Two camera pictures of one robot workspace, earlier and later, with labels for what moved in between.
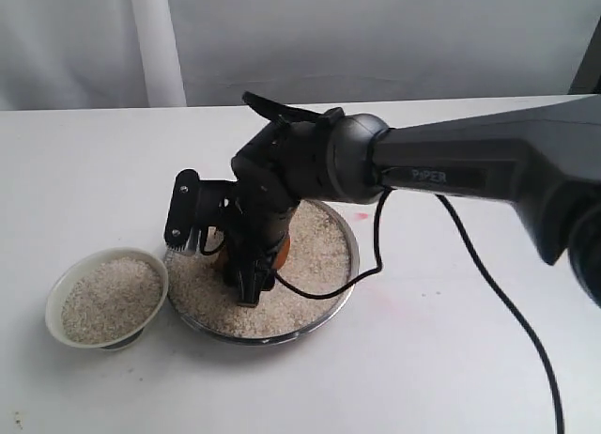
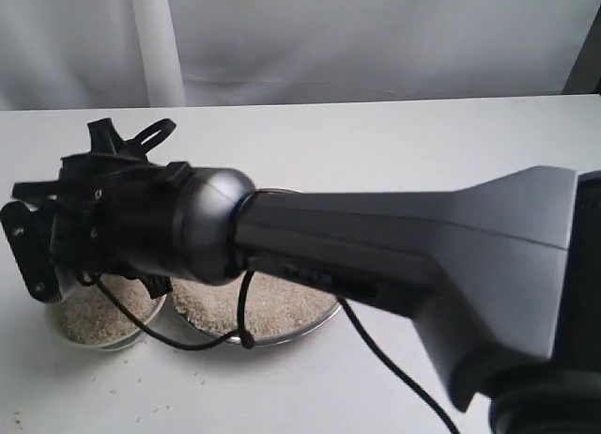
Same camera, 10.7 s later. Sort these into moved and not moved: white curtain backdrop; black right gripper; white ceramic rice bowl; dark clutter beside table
Moved: black right gripper
Not moved: white ceramic rice bowl; white curtain backdrop; dark clutter beside table
